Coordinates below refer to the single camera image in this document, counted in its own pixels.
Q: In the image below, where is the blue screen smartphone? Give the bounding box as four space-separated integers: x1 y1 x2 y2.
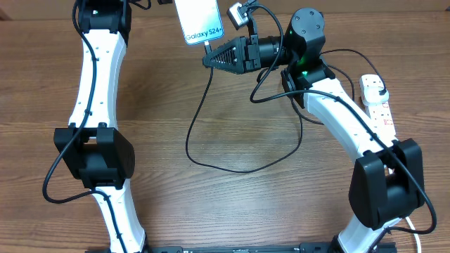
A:
175 0 224 45

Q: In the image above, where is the black charging cable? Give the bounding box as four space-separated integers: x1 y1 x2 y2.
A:
184 41 388 174

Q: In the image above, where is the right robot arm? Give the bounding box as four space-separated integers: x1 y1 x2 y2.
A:
202 1 430 252

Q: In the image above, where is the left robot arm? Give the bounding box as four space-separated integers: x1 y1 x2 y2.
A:
42 0 150 252

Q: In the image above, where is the white charger plug adapter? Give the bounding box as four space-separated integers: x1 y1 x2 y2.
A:
361 86 390 106

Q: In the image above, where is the white power strip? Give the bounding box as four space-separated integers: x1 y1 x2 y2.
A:
359 74 398 141

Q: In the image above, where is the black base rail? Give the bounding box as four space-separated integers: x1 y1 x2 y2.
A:
84 240 398 253

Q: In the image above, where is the white power strip cord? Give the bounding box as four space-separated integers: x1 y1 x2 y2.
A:
404 216 423 253

